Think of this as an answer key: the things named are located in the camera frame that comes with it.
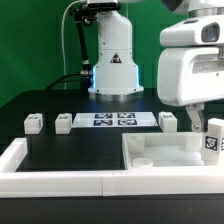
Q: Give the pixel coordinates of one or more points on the white sheet with fiducial markers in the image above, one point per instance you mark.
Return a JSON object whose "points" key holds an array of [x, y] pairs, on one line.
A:
{"points": [[116, 119]]}

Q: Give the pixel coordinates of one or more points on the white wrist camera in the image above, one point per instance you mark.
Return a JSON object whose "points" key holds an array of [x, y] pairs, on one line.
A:
{"points": [[201, 31]]}

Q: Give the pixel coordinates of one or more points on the white U-shaped obstacle fence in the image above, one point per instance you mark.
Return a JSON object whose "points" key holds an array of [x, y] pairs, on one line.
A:
{"points": [[151, 181]]}

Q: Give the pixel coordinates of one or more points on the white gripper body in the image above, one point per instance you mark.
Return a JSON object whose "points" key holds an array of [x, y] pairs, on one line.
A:
{"points": [[190, 75]]}

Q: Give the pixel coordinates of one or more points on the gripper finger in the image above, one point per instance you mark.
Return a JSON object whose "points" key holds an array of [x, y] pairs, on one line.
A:
{"points": [[196, 116]]}

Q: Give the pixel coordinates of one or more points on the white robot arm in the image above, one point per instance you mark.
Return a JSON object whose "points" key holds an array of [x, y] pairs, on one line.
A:
{"points": [[115, 74]]}

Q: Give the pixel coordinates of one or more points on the white square tabletop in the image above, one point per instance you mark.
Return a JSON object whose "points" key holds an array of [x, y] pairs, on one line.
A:
{"points": [[149, 150]]}

